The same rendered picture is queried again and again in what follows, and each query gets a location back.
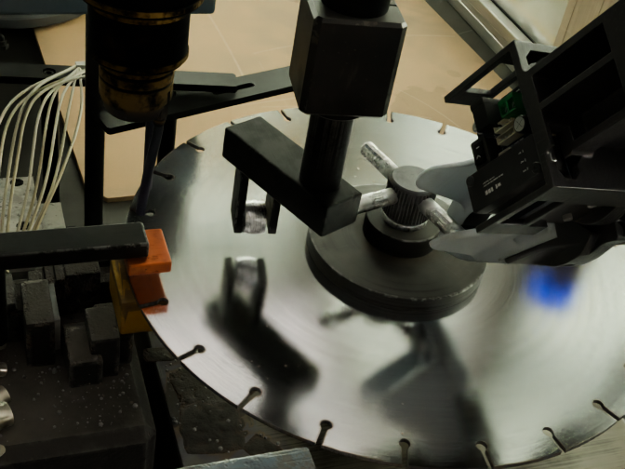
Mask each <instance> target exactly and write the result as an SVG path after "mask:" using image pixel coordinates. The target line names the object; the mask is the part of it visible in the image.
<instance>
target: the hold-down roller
mask: <svg viewBox="0 0 625 469"><path fill-rule="evenodd" d="M266 221H267V210H266V203H265V202H264V201H260V200H247V201H246V210H245V216H244V223H243V230H242V232H243V233H245V234H252V235H258V234H264V232H265V229H266Z"/></svg>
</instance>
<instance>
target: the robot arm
mask: <svg viewBox="0 0 625 469"><path fill-rule="evenodd" d="M501 63H503V64H510V65H513V67H514V70H515V71H513V72H512V73H511V74H509V75H508V76H507V77H505V78H504V79H503V80H501V81H500V82H499V83H498V84H496V85H495V86H494V87H492V88H491V89H490V90H487V89H481V88H473V87H472V86H473V85H474V84H476V83H477V82H478V81H479V80H481V79H482V78H483V77H484V76H486V75H487V74H488V73H490V72H491V71H492V70H493V69H495V68H496V67H497V66H498V65H500V64H501ZM516 80H518V84H519V86H518V87H516V88H515V89H513V90H512V91H511V92H509V93H508V94H507V95H505V96H504V97H503V98H500V100H499V99H493V98H495V97H496V96H497V95H498V94H499V93H500V92H502V91H503V90H504V89H505V88H507V87H508V86H510V85H511V84H512V83H514V82H515V81H516ZM444 99H445V103H454V104H461V105H469V106H470V108H471V112H472V114H473V118H474V123H473V125H472V130H473V132H475V133H477V137H478V139H477V140H476V141H474V142H473V143H471V147H472V154H473V158H472V159H469V160H465V161H460V162H454V163H448V164H443V165H436V166H432V167H428V168H427V169H425V170H424V171H422V172H421V173H420V174H419V175H418V176H417V178H416V185H417V187H418V188H420V189H421V190H424V191H427V192H430V193H433V194H437V195H440V196H442V197H445V198H448V199H451V200H452V202H451V204H450V206H449V208H448V210H447V213H448V214H449V215H450V216H451V217H452V218H453V219H454V220H455V221H456V222H457V223H458V224H459V225H460V226H462V227H463V228H464V229H465V230H464V231H458V232H454V233H449V234H443V233H442V232H441V231H439V234H438V237H436V238H434V239H433V240H432V241H430V243H429V244H430V247H431V248H433V249H436V250H441V251H444V252H446V253H448V254H450V255H452V256H454V257H456V258H458V259H461V260H464V261H476V262H489V263H504V264H531V265H541V266H551V267H570V266H578V265H581V264H585V263H588V262H590V261H593V260H595V259H597V258H599V257H600V256H602V255H603V254H605V253H606V252H607V251H608V250H610V249H611V248H612V247H614V246H615V245H616V244H619V243H622V242H625V0H618V1H617V2H616V3H615V4H614V5H613V6H611V7H610V8H608V9H607V10H606V11H605V12H603V13H602V14H601V15H599V16H598V17H597V18H595V19H594V20H593V21H591V22H590V23H589V24H587V25H586V26H585V27H583V28H582V29H581V30H580V31H578V32H577V33H575V34H574V35H573V36H571V37H570V38H569V39H568V40H566V41H565V42H564V43H563V44H562V45H560V46H559V47H551V46H546V45H541V44H535V43H529V42H524V41H518V40H512V41H511V42H510V43H509V44H508V45H507V46H506V47H505V48H503V49H502V50H501V51H500V52H499V53H497V54H496V55H495V56H494V57H492V58H491V59H490V60H489V61H487V62H486V63H485V64H484V65H482V66H481V67H480V68H479V69H478V70H476V71H475V72H474V73H473V74H471V75H470V76H469V77H468V78H466V79H465V80H464V81H463V82H462V83H460V84H459V85H458V86H457V87H455V88H454V89H453V90H452V91H450V92H449V93H448V94H447V95H446V96H444ZM492 214H496V215H495V216H493V217H491V218H490V219H488V218H489V217H490V216H491V215H492Z"/></svg>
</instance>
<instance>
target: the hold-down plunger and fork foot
mask: <svg viewBox="0 0 625 469"><path fill-rule="evenodd" d="M353 122H354V120H351V121H334V120H329V119H325V118H323V117H321V116H319V115H316V114H310V120H309V125H308V130H307V136H306V141H305V146H304V149H303V148H302V147H300V146H299V145H298V144H296V143H295V142H294V141H292V140H291V139H290V138H289V137H288V136H286V135H285V134H284V133H282V132H281V131H280V130H278V129H277V128H276V127H274V126H273V125H271V124H270V123H269V122H267V121H266V120H265V119H264V118H262V117H261V116H258V117H255V118H252V119H249V120H246V121H244V122H241V123H238V124H235V125H232V126H229V127H226V128H225V133H224V141H223V149H222V156H223V157H224V158H225V159H226V160H227V161H228V162H230V163H231V164H232V165H233V166H235V175H234V183H233V197H232V204H231V215H232V222H233V232H234V233H236V234H241V233H242V230H243V223H244V216H245V210H246V197H247V190H248V184H249V179H251V180H252V181H253V182H255V183H256V184H257V185H258V186H259V187H260V188H261V189H262V190H263V191H265V192H266V193H267V194H266V200H265V203H266V210H267V221H266V225H267V230H268V234H276V230H277V224H278V219H279V213H280V207H281V205H282V206H283V207H285V208H286V209H287V210H288V211H290V212H291V213H292V214H293V215H295V216H296V217H297V218H298V219H299V220H301V221H302V222H303V223H305V224H306V225H307V226H308V227H309V228H311V229H312V230H313V231H314V232H316V233H317V234H318V235H320V236H325V235H329V234H331V233H333V232H335V231H337V230H339V229H341V228H343V227H345V226H347V225H350V224H352V223H354V222H355V221H356V218H357V214H358V209H359V206H360V202H361V197H362V193H361V192H360V191H359V190H357V189H356V188H355V187H353V186H352V185H351V184H349V183H348V182H347V181H345V180H344V179H343V178H342V174H343V169H344V165H345V161H346V156H347V152H348V148H349V143H350V138H351V135H352V126H353Z"/></svg>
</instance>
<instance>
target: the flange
mask: <svg viewBox="0 0 625 469"><path fill-rule="evenodd" d="M353 187H355V188H356V189H357V190H359V191H360V192H361V193H362V194H369V193H373V192H376V191H379V190H383V189H385V188H386V184H360V185H354V186H353ZM381 211H382V208H377V209H374V210H370V211H368V212H364V213H360V214H357V218H356V221H355V222H354V223H352V224H350V225H347V226H345V227H343V228H341V229H339V230H337V231H335V232H333V233H331V234H327V235H325V236H320V235H318V234H317V233H316V232H314V231H313V230H312V229H311V228H308V233H307V244H308V249H309V251H310V254H311V256H312V259H313V261H314V263H315V264H316V266H317V267H318V268H319V270H320V271H321V272H322V273H323V274H324V275H325V276H326V277H327V278H328V279H329V280H330V281H331V282H333V283H334V284H335V285H337V286H338V287H339V288H341V289H343V290H345V291H346V292H348V293H350V294H352V295H353V296H354V297H356V298H359V299H361V300H363V301H366V302H370V303H373V304H376V305H378V306H382V307H386V308H391V309H395V310H402V311H432V310H438V309H443V308H446V307H449V306H452V305H454V304H457V303H459V302H462V301H463V300H465V299H466V298H468V297H469V296H470V295H471V294H472V293H473V292H474V291H475V290H476V289H477V287H478V286H479V284H480V282H481V280H482V277H483V274H484V271H485V268H486V264H487V262H476V261H464V260H461V259H458V258H456V257H454V256H452V255H450V254H448V253H446V252H444V251H441V250H436V249H433V248H431V247H430V244H429V243H430V241H432V240H433V239H434V238H436V237H438V234H439V231H440V230H439V229H438V228H437V227H436V226H435V225H434V224H433V223H432V222H431V221H430V220H427V223H426V225H425V226H424V227H423V228H422V229H420V230H418V231H414V232H406V231H401V230H398V229H395V228H393V227H391V226H390V225H389V224H388V223H387V222H386V221H385V220H384V219H383V218H382V215H381Z"/></svg>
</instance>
